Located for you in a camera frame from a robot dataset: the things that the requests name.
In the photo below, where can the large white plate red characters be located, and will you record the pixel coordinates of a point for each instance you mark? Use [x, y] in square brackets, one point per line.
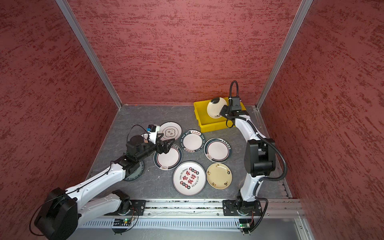
[189, 178]

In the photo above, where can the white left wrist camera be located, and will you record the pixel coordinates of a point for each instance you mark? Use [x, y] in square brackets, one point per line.
[151, 135]

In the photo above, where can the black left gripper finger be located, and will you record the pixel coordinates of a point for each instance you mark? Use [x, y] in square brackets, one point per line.
[170, 141]
[165, 148]

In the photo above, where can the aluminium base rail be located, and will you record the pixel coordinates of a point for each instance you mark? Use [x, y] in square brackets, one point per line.
[198, 214]

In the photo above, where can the green red rim plate left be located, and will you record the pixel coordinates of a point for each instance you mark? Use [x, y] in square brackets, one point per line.
[170, 160]

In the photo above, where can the green red rim plate right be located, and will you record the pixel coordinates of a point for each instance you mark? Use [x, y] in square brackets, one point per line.
[217, 150]

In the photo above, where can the green rim hao shi plate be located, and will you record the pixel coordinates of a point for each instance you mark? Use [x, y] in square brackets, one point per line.
[192, 141]

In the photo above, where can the green red rim plate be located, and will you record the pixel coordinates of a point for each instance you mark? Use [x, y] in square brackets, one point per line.
[170, 160]
[217, 150]

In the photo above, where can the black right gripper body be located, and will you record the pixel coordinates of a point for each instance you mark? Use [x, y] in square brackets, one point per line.
[226, 111]

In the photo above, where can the small cream floral plate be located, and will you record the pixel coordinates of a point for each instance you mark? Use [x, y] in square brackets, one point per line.
[215, 106]

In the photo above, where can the right aluminium corner post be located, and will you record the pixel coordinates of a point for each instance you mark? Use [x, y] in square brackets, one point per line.
[290, 37]

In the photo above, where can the blue white porcelain plate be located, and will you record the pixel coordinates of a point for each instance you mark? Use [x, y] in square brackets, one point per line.
[136, 174]

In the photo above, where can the cream yellow plate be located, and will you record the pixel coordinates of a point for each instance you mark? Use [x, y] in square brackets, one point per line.
[219, 176]

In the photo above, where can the white plate clover emblem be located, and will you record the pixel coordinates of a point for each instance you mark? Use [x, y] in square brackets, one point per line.
[170, 130]

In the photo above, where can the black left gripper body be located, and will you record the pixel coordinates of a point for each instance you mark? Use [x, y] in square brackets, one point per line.
[150, 148]

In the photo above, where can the yellow plastic bin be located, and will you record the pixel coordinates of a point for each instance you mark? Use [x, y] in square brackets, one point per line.
[206, 123]

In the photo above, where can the aluminium corner post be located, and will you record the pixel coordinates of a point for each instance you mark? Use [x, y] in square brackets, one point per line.
[79, 33]
[290, 37]

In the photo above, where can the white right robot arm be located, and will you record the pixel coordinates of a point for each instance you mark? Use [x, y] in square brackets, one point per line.
[259, 159]

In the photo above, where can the left aluminium corner post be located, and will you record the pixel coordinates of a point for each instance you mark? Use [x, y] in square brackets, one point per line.
[79, 33]

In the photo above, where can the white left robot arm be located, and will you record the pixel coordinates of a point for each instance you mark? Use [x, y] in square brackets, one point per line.
[65, 210]

